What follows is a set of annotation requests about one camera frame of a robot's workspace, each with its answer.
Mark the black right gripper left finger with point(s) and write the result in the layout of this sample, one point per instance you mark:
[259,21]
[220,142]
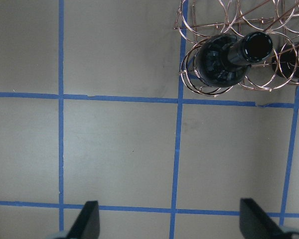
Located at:
[86,225]

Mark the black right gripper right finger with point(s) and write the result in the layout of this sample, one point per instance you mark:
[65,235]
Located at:
[256,224]

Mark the dark wine bottle left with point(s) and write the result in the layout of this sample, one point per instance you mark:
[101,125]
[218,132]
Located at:
[224,59]

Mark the dark wine bottle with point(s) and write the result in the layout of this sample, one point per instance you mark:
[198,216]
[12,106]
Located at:
[289,62]
[224,59]

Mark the dark wine bottle right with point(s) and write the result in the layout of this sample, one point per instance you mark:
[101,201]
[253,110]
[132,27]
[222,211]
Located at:
[289,62]

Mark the copper wire bottle basket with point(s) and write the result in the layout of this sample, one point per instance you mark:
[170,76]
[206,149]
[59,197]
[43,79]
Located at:
[277,18]

